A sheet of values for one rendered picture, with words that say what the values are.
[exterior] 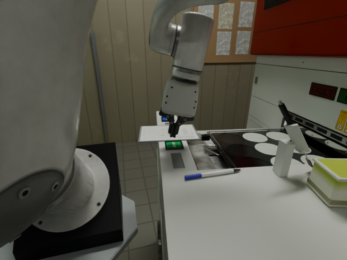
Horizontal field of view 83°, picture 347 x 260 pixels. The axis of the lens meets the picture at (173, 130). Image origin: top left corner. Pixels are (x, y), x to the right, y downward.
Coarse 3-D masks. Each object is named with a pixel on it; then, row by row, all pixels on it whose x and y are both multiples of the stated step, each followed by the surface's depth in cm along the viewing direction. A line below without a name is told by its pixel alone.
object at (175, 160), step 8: (160, 120) 85; (176, 120) 85; (160, 144) 63; (184, 144) 63; (160, 152) 58; (168, 152) 58; (176, 152) 59; (184, 152) 58; (160, 160) 54; (168, 160) 54; (176, 160) 55; (184, 160) 54; (192, 160) 54; (160, 168) 54; (168, 168) 50; (176, 168) 51; (184, 168) 50; (192, 168) 50; (160, 176) 59; (160, 184) 63
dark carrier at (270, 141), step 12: (228, 132) 88; (240, 132) 88; (252, 132) 88; (264, 132) 88; (228, 144) 77; (240, 144) 77; (252, 144) 77; (276, 144) 77; (228, 156) 68; (240, 156) 68; (252, 156) 68; (264, 156) 68; (300, 156) 68; (324, 156) 68
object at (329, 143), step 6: (282, 120) 96; (282, 126) 96; (300, 126) 84; (306, 132) 81; (312, 132) 78; (318, 138) 75; (324, 138) 73; (324, 144) 73; (330, 144) 70; (336, 144) 68; (342, 144) 67; (336, 150) 68; (342, 150) 66
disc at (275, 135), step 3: (270, 132) 89; (273, 132) 89; (276, 132) 89; (279, 132) 89; (267, 135) 85; (270, 135) 85; (273, 135) 85; (276, 135) 85; (279, 135) 85; (282, 135) 85; (285, 135) 85; (288, 135) 85; (273, 138) 82; (276, 138) 82; (279, 138) 82; (282, 138) 82; (285, 138) 82; (288, 138) 82
